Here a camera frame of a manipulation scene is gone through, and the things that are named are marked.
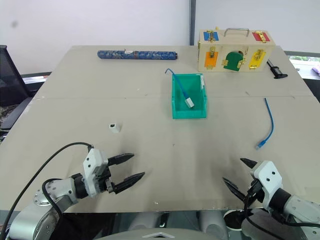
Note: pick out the wooden lock box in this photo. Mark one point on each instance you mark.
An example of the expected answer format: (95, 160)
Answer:
(225, 47)

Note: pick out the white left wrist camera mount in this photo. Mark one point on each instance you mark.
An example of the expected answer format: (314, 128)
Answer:
(93, 162)

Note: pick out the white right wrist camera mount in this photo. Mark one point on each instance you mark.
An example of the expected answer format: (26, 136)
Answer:
(267, 175)

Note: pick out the black mesh chair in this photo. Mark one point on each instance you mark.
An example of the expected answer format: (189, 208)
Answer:
(10, 75)

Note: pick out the black hand tool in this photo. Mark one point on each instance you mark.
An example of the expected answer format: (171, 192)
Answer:
(276, 73)

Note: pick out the black round base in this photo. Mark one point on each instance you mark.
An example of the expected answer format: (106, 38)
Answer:
(231, 218)

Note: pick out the small white adapter block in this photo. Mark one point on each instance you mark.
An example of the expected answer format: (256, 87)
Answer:
(115, 128)

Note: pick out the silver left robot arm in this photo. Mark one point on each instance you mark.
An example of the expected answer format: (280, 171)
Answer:
(42, 222)

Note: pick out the blue patterned tube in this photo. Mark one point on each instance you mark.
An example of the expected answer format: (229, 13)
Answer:
(137, 55)

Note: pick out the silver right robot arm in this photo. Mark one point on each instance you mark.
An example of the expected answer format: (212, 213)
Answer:
(300, 205)

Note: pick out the grey rounded shape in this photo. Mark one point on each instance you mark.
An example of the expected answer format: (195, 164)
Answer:
(212, 225)

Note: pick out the grey metal pole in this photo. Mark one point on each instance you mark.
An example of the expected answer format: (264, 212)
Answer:
(191, 22)

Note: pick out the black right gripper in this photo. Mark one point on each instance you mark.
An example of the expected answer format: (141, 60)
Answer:
(255, 192)

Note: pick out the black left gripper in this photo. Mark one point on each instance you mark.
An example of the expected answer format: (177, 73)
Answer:
(105, 182)

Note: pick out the grey robot torso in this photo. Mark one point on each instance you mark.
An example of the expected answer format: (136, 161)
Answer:
(150, 235)

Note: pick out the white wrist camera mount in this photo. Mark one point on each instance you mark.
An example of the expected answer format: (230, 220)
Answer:
(267, 175)
(93, 162)

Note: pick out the green plastic bin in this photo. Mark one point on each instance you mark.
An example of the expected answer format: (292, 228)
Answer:
(190, 113)

